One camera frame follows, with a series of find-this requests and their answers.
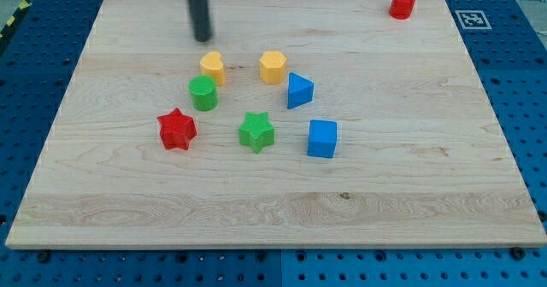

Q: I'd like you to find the green star block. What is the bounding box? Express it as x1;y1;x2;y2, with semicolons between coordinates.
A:
238;112;275;154

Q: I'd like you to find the blue triangle block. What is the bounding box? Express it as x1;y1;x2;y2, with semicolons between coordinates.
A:
287;73;315;109

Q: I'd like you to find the light wooden board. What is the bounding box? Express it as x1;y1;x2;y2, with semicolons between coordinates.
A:
6;0;546;250

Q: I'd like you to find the red star block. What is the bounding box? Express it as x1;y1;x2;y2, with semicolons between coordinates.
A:
157;108;197;150

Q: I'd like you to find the green cylinder block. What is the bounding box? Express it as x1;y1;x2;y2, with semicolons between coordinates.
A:
189;75;218;111

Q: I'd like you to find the white fiducial marker tag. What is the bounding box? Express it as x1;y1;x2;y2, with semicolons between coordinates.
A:
455;9;491;30

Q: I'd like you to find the yellow heart block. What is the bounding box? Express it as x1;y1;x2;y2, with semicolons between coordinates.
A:
199;51;226;86

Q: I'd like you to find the yellow hexagon block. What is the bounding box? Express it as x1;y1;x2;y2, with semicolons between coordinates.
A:
259;50;287;85

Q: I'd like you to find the red cylinder block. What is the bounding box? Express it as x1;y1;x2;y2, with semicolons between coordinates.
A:
389;0;416;20

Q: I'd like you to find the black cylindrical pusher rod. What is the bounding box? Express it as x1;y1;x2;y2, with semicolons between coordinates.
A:
187;0;213;42

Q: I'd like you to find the blue cube block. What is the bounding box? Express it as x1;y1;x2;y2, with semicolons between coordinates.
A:
307;120;338;158

